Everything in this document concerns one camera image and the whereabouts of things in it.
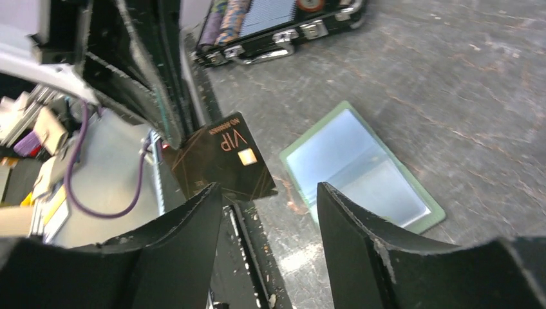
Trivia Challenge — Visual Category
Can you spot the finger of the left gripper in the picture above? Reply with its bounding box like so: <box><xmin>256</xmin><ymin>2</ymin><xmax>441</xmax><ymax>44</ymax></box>
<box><xmin>80</xmin><ymin>1</ymin><xmax>184</xmax><ymax>147</ymax></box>
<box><xmin>143</xmin><ymin>1</ymin><xmax>195</xmax><ymax>136</ymax></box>

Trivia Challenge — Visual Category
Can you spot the green card holder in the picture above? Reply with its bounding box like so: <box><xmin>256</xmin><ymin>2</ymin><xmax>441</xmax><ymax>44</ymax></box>
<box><xmin>279</xmin><ymin>101</ymin><xmax>446</xmax><ymax>234</ymax></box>

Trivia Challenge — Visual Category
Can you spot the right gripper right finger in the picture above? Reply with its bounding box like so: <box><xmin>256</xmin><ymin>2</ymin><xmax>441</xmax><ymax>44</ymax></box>
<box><xmin>317</xmin><ymin>182</ymin><xmax>545</xmax><ymax>309</ymax></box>

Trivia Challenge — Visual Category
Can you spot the black poker chip case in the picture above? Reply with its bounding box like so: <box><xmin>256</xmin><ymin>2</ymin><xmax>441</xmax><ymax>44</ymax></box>
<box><xmin>192</xmin><ymin>0</ymin><xmax>368</xmax><ymax>67</ymax></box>

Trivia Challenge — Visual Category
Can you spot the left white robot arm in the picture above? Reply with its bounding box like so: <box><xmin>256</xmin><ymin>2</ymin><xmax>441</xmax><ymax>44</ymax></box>
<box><xmin>1</xmin><ymin>1</ymin><xmax>198</xmax><ymax>149</ymax></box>

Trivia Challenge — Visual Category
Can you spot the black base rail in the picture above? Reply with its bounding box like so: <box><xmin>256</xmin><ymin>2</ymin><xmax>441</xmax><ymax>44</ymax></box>
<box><xmin>183</xmin><ymin>33</ymin><xmax>295</xmax><ymax>309</ymax></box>

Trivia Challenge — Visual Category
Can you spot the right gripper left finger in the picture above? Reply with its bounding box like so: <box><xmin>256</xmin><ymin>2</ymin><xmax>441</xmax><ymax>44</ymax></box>
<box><xmin>1</xmin><ymin>183</ymin><xmax>222</xmax><ymax>308</ymax></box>

